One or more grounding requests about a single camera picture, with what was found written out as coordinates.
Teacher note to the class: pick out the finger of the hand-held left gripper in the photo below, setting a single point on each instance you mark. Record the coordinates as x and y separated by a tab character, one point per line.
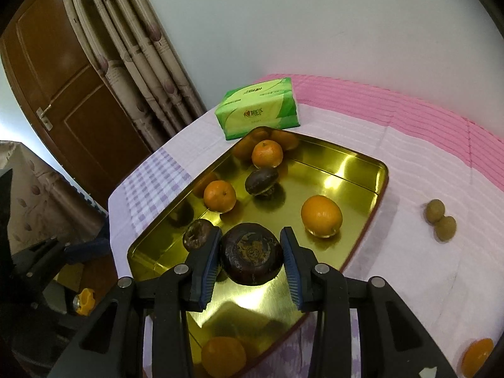
84	252

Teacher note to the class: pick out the yellow plastic object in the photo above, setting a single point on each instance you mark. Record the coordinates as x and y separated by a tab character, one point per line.
84	301

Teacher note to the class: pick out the brown wooden door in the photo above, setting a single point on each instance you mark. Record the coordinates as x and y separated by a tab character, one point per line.
78	106

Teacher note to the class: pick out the small dark brown fruit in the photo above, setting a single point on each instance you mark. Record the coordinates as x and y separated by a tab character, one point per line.
196	236

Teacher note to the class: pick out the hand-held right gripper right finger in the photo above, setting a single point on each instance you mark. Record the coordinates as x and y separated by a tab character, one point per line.
293	279

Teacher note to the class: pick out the green tissue pack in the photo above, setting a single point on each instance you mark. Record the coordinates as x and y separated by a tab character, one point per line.
256	110

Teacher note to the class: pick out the orange tangerine with green stem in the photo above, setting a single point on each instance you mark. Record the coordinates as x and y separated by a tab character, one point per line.
267	153

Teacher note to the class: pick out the beige patterned curtain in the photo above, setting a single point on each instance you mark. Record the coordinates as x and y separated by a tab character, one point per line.
130	67

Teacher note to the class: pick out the gold metal tray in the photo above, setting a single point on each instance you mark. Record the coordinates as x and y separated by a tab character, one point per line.
346	181

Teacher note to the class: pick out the beige printed cloth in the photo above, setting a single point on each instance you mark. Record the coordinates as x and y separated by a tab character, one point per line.
31	204

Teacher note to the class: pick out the pink and purple checked tablecloth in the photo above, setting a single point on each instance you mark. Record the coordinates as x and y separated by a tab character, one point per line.
413	157

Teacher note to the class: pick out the large orange tangerine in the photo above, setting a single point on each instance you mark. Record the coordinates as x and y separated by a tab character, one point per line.
321	215

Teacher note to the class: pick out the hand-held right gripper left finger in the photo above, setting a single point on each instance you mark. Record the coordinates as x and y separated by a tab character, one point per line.
210	279

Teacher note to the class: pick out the large dark brown round fruit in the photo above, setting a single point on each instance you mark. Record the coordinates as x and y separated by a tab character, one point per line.
252	254

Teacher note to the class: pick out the brown longan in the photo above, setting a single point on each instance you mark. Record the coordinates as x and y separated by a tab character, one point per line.
434	210
447	228

